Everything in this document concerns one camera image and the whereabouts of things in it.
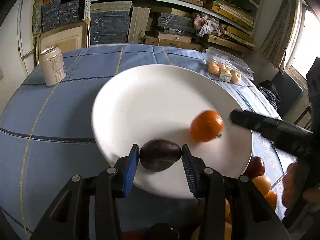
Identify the orange persimmon near plum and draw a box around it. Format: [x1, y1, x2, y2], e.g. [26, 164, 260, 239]
[252, 175, 271, 196]

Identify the white round plate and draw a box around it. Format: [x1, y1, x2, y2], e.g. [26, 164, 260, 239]
[91, 64, 254, 200]

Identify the pink white cloth bundle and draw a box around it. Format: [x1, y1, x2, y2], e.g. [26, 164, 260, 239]
[192, 12, 226, 37]

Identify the dark chair with clothes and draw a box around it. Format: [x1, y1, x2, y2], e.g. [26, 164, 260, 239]
[257, 72, 303, 118]

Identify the dark brown tomato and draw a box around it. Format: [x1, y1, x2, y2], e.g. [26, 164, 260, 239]
[139, 139, 182, 172]

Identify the beige framed panel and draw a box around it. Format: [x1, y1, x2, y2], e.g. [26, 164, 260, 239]
[36, 18, 91, 64]

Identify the white beverage can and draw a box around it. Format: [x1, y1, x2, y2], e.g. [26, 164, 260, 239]
[39, 46, 66, 86]

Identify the orange tangerine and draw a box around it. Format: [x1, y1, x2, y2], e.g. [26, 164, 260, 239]
[190, 110, 224, 142]

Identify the right hand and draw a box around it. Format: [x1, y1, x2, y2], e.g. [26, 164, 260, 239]
[281, 161, 319, 208]

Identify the clear plastic fruit box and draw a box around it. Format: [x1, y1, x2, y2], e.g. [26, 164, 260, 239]
[206, 47, 254, 86]

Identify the dark red plum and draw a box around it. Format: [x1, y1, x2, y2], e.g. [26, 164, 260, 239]
[243, 156, 266, 179]

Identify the metal storage shelf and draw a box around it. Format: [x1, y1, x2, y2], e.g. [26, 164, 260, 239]
[85, 0, 263, 53]

